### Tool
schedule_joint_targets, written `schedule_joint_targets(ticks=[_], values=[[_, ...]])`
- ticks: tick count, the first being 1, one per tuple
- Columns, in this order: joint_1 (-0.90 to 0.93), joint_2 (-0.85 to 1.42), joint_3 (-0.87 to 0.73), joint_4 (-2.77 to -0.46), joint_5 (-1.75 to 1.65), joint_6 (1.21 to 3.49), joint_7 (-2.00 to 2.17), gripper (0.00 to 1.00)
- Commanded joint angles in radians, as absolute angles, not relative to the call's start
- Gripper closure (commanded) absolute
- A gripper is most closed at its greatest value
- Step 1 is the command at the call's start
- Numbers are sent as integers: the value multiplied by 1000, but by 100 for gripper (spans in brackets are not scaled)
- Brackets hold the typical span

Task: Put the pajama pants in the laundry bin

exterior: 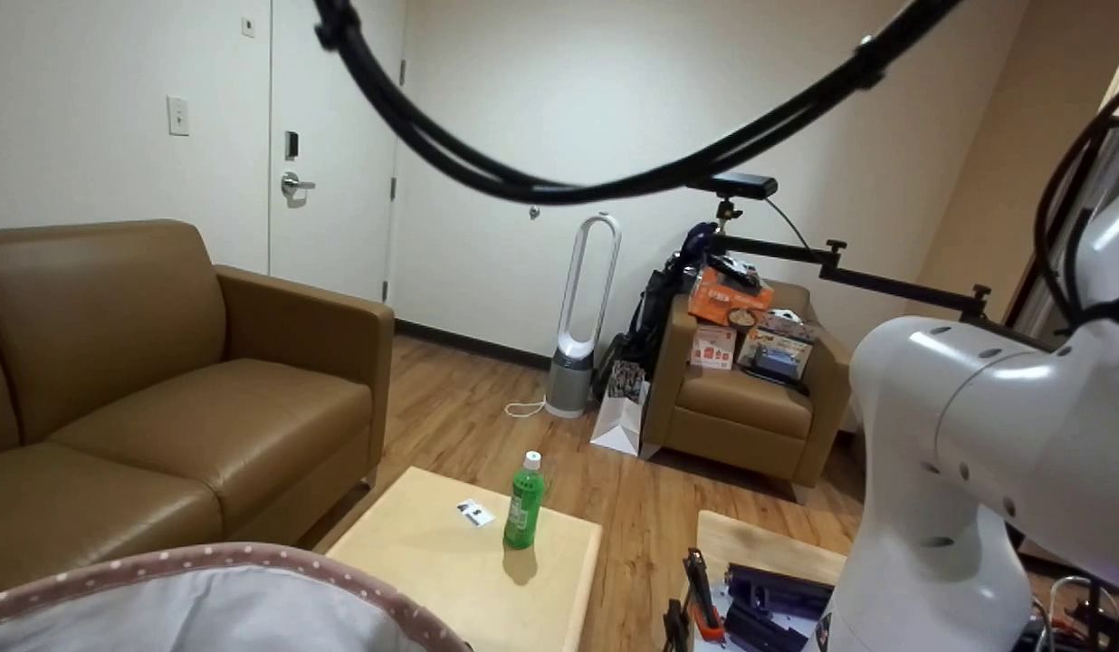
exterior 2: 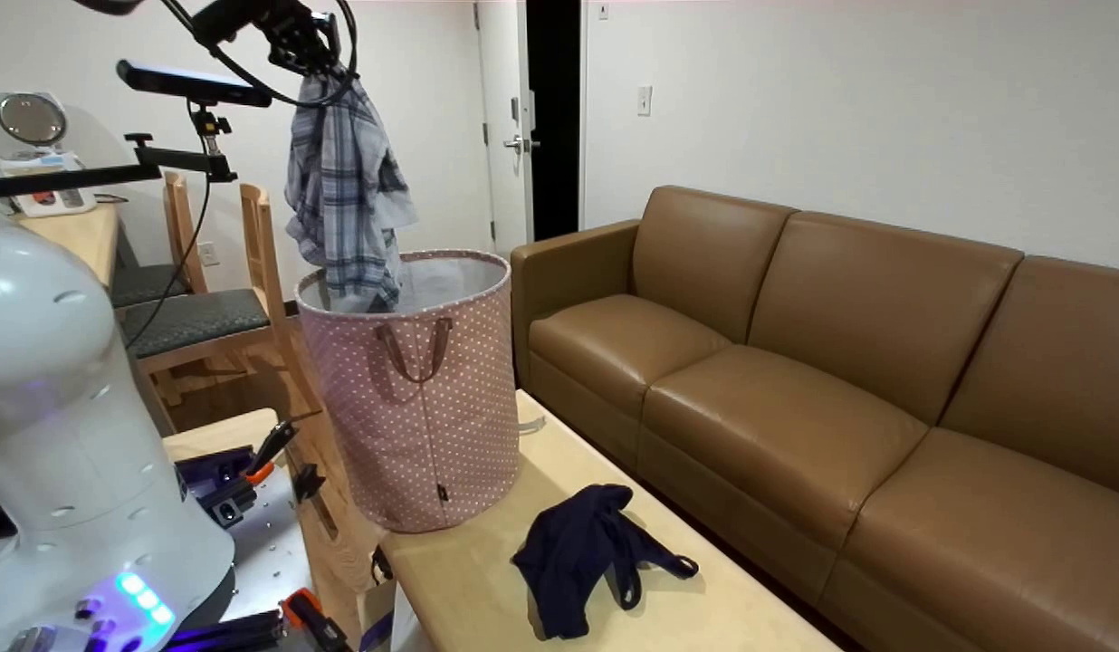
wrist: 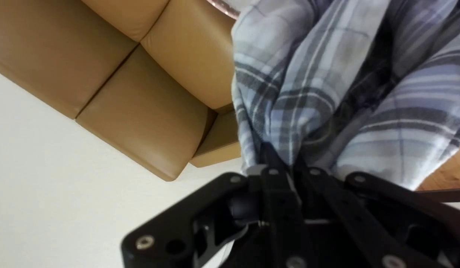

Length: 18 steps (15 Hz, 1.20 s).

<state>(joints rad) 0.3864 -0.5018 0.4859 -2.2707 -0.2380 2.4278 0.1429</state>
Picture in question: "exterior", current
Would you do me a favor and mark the green plastic bottle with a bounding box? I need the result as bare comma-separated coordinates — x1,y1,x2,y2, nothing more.
499,448,551,554

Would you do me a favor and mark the small white printed box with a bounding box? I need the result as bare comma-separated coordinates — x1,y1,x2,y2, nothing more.
686,321,740,374

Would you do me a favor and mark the orange box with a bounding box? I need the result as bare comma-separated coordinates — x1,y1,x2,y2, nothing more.
686,269,782,329

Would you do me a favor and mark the brown leather armchair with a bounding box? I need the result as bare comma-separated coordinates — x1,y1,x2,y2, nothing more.
642,279,860,489

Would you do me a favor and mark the white door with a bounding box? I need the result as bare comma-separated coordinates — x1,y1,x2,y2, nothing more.
265,0,407,305

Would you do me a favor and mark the white power cord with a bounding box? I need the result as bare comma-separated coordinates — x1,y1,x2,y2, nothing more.
499,396,557,424

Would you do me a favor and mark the black base cable bundle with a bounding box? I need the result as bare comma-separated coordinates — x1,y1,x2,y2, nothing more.
1029,72,1119,329

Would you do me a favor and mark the clear packaged box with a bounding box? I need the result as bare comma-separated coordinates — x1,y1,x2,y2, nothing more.
734,314,817,386

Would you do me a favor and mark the dark blue backpack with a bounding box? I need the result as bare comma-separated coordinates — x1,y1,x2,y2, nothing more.
628,216,723,374

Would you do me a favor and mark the silver bladeless tower fan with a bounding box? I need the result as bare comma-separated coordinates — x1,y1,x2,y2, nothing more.
543,210,628,424

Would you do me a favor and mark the black stereo camera bar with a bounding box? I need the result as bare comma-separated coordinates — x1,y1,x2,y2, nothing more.
688,165,782,204

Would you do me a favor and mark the silver door handle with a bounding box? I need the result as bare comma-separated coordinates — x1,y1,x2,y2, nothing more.
277,165,320,207

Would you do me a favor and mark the small white card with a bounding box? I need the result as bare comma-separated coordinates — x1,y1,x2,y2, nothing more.
453,495,497,533

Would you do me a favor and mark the light wood robot table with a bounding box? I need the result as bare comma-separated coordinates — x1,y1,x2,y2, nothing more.
693,508,852,652

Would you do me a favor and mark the orange black clamp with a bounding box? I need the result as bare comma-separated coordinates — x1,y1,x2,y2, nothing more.
682,542,733,645

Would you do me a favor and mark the brown leather sofa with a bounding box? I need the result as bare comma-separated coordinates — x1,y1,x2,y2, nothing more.
0,216,399,600

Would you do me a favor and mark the light wood coffee table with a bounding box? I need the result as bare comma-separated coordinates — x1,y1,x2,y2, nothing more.
322,462,604,652

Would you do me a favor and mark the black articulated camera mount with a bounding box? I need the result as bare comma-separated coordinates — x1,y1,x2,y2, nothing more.
700,197,995,327

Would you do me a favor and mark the blue black tool case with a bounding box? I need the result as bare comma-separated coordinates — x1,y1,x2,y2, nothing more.
722,560,835,652

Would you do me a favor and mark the pink patterned laundry bin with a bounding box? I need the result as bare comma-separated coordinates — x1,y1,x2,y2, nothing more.
0,541,477,652

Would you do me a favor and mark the white paper bag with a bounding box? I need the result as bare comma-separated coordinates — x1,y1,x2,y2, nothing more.
587,354,652,460

